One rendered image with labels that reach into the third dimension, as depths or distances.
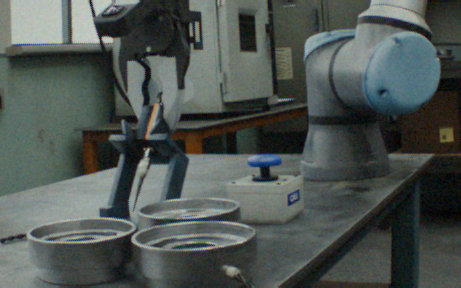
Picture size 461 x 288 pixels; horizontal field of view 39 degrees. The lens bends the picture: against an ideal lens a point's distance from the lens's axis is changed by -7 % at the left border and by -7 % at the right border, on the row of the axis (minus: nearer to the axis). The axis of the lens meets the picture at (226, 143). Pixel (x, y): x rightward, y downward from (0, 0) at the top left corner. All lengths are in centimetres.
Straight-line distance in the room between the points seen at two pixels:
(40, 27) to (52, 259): 253
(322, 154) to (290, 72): 351
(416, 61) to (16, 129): 208
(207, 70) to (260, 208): 214
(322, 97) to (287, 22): 352
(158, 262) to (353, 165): 58
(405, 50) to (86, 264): 55
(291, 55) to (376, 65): 365
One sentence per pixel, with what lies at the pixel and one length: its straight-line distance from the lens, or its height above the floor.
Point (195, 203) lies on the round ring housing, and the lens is 76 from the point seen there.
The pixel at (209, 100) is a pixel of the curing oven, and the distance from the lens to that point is 292.
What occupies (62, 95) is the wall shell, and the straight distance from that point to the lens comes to 304.
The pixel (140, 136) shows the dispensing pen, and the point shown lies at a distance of 84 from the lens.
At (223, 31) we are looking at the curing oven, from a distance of 290.
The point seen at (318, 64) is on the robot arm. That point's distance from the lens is 109.
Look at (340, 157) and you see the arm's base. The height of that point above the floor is 84.
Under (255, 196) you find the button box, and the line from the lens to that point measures 80.
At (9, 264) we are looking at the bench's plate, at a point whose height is 80.
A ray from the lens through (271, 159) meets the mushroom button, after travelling 81.
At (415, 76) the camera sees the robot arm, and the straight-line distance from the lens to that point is 97.
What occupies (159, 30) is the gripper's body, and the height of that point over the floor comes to 103.
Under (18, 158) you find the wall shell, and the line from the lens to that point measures 282.
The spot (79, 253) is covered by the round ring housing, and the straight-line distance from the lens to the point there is 59.
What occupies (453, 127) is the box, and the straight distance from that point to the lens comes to 407.
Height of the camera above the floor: 97
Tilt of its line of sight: 6 degrees down
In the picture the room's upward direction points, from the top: 3 degrees counter-clockwise
